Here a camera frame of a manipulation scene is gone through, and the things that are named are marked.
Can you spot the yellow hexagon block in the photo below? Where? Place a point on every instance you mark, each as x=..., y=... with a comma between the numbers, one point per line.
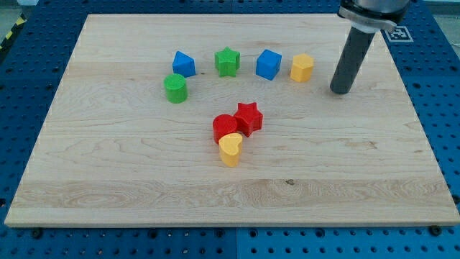
x=301, y=68

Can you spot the blue cube block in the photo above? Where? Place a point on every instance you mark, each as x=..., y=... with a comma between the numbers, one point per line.
x=268, y=64

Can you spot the blue triangle block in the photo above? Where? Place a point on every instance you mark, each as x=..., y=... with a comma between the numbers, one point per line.
x=183, y=65

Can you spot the red cylinder block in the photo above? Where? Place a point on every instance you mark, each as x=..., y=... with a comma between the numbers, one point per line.
x=223, y=124

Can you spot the light wooden board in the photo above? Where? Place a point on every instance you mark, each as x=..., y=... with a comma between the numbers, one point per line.
x=114, y=152

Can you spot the green star block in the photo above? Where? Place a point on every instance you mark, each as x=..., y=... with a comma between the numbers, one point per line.
x=227, y=62

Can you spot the white fiducial marker tag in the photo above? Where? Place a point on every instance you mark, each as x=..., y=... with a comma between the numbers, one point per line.
x=399, y=34

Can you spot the red star block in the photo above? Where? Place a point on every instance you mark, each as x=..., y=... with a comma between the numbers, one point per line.
x=249, y=118

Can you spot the yellow heart block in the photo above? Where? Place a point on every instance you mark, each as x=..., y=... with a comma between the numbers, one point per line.
x=230, y=149

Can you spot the green cylinder block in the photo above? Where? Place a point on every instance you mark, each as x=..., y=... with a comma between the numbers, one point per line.
x=175, y=88

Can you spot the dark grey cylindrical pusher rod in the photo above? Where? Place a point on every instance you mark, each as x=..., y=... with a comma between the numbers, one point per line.
x=352, y=56

